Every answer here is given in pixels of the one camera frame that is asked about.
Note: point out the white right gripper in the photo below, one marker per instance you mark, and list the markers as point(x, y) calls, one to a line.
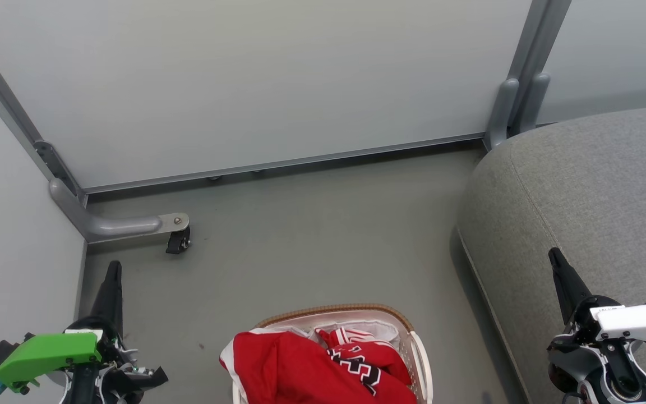
point(637, 322)

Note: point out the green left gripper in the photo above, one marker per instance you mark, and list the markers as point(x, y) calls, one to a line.
point(48, 350)

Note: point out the red shorts with white stripes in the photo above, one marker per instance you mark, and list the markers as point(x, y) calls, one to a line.
point(284, 367)

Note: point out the grey fabric sofa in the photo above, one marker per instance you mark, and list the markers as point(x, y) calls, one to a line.
point(581, 196)

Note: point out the black caster wheel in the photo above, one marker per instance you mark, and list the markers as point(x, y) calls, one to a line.
point(177, 241)

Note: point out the white laundry basket brown rim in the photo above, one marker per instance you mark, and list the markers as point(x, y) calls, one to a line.
point(415, 359)

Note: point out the white basket liner cloth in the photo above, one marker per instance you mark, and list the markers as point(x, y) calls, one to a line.
point(382, 329)

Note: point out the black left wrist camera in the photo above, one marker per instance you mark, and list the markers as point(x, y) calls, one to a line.
point(0, 352)

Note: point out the grey double partition post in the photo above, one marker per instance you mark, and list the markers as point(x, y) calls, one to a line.
point(516, 84)

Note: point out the grey partition bottom rail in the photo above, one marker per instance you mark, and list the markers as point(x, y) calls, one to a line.
point(284, 164)

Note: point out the grey hinged partition post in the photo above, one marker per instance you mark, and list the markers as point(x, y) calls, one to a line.
point(20, 120)

